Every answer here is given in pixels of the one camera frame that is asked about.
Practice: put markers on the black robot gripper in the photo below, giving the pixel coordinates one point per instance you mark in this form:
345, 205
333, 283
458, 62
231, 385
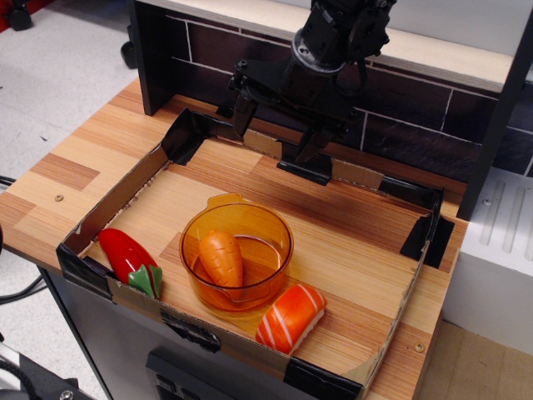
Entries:
302, 86

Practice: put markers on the orange toy carrot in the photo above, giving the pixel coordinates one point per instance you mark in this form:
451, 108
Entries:
221, 257

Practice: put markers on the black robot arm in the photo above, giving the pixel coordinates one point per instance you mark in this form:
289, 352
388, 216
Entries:
365, 22

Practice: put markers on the cardboard fence with black tape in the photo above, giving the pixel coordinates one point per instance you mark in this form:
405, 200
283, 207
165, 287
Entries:
359, 239

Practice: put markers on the transparent orange plastic pot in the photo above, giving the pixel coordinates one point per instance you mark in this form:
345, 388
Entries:
266, 244

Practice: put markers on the black caster wheel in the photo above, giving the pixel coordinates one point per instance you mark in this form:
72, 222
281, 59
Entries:
128, 52

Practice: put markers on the dark brick-pattern backsplash panel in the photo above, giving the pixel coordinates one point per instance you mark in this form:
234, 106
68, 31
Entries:
432, 111

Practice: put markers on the salmon nigiri sushi toy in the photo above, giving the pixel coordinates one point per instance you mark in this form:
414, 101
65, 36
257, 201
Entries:
288, 321

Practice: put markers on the red toy chili pepper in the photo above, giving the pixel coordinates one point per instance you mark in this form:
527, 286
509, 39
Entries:
131, 262

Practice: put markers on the white ribbed block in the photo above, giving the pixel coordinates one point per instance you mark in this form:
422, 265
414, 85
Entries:
491, 287

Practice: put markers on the black control box with switches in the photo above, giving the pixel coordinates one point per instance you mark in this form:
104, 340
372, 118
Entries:
172, 381

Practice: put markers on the black bracket with screw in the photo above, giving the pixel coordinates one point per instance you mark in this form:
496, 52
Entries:
22, 378

